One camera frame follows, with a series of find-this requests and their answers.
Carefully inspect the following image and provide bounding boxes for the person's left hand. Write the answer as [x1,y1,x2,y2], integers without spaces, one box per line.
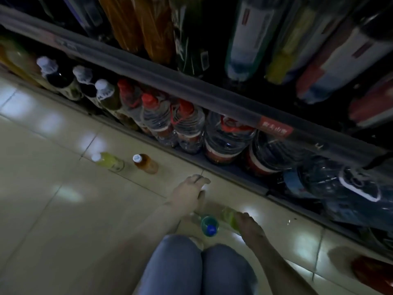
[167,174,212,217]

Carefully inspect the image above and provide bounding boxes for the person's right hand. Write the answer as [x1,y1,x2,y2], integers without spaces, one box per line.
[233,211,267,243]

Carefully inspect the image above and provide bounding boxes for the green drink bottle white cap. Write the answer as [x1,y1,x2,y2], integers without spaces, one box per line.
[221,207,242,232]

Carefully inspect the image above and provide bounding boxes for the blue-capped green bottle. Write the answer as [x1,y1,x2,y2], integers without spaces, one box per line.
[201,215,220,238]

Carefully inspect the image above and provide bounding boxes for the orange tea bottle white cap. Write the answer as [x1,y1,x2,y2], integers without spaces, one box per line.
[132,153,159,175]

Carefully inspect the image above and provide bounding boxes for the yellow-green bottle arrow label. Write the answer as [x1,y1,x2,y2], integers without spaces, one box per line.
[91,152,125,173]

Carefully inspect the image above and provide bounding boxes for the large dark plum drink bottle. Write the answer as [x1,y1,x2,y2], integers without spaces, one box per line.
[351,254,393,295]

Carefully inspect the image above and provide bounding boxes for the row of red yellow bottles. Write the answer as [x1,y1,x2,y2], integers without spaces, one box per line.
[0,36,42,87]

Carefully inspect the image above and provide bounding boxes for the person's right forearm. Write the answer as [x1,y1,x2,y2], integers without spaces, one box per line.
[245,236,318,295]

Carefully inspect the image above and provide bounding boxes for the person's left forearm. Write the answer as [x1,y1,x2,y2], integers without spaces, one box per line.
[77,202,191,295]

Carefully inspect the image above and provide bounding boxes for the person's grey trousers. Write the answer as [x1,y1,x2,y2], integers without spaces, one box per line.
[136,235,258,295]

